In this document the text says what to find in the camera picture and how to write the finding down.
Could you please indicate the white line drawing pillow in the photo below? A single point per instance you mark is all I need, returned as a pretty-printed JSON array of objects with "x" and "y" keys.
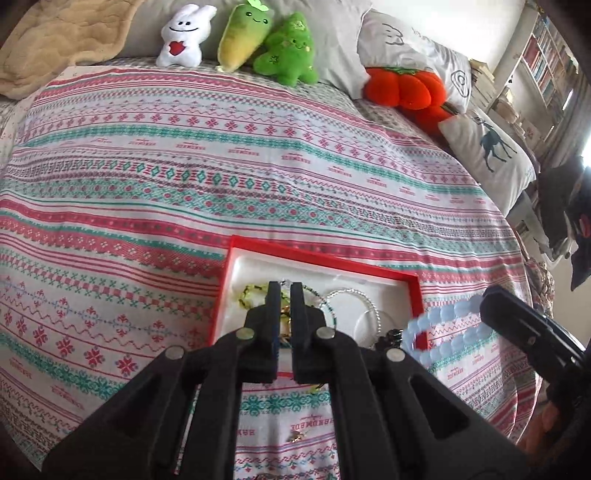
[{"x": 415, "y": 41}]

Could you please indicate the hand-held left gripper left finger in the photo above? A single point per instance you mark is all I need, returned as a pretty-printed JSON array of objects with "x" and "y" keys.
[{"x": 272, "y": 304}]

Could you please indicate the red-rimmed white tray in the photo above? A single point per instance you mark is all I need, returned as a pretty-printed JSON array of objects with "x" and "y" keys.
[{"x": 277, "y": 272}]

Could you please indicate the beige fleece blanket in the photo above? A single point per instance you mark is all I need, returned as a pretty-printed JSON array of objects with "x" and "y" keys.
[{"x": 55, "y": 46}]

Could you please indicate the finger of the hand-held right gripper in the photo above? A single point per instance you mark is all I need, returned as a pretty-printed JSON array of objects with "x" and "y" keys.
[
  {"x": 540, "y": 318},
  {"x": 517, "y": 332}
]

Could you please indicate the stack of books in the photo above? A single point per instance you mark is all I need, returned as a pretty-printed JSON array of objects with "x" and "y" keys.
[{"x": 484, "y": 83}]

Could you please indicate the person's right hand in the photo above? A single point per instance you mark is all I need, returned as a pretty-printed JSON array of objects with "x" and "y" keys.
[{"x": 540, "y": 421}]

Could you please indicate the yellow green carrot plush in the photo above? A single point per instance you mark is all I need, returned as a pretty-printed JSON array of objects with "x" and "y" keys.
[{"x": 240, "y": 41}]

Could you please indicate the small gold earring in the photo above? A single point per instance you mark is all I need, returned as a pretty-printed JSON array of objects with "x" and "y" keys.
[{"x": 298, "y": 434}]

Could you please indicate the green tree plush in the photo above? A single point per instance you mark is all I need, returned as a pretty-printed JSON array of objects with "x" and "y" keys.
[{"x": 291, "y": 55}]

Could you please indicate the white bookshelf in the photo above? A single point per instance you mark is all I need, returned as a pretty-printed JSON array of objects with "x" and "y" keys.
[{"x": 545, "y": 69}]

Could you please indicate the white deer print pillow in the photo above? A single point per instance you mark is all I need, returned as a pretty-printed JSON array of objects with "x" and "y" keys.
[{"x": 489, "y": 157}]

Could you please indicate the white bunny plush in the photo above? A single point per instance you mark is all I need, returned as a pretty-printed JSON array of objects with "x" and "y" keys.
[{"x": 182, "y": 41}]

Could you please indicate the patterned red green blanket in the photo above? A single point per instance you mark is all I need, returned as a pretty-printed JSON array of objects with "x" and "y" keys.
[{"x": 184, "y": 184}]

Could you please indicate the dark cloth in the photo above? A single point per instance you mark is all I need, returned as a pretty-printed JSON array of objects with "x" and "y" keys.
[{"x": 579, "y": 221}]

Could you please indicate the orange pumpkin plush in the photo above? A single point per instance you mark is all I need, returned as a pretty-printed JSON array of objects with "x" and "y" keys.
[{"x": 401, "y": 90}]

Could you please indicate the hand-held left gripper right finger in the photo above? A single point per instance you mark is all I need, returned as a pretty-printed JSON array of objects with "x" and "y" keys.
[{"x": 298, "y": 304}]

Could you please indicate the grey pillow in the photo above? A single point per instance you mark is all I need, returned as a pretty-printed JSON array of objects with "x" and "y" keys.
[{"x": 337, "y": 41}]

